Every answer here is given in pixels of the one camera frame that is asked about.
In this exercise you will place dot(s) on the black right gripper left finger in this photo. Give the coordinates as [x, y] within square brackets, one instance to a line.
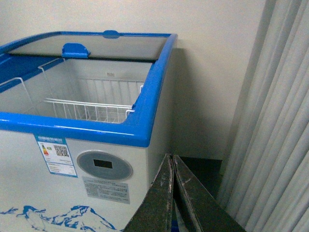
[155, 212]

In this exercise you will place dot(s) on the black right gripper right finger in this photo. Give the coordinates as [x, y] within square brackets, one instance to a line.
[196, 209]

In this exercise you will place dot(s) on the blue plastic shopping basket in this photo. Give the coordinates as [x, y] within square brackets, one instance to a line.
[174, 226]

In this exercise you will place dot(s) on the grey instruction sticker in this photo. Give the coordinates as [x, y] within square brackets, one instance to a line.
[107, 190]

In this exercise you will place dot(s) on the oval temperature control panel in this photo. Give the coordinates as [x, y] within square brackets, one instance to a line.
[104, 165]

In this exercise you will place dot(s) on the white vertical blinds curtain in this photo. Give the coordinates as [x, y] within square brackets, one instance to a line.
[265, 187]

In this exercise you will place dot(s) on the blue energy label sticker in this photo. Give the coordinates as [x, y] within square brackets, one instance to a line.
[56, 155]

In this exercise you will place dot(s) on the white chest freezer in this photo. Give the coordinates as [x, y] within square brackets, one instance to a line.
[33, 200]

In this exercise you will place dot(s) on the glass sliding freezer lid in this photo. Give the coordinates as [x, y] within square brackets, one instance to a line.
[95, 47]

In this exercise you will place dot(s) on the white wire freezer basket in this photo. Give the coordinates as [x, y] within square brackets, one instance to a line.
[94, 90]

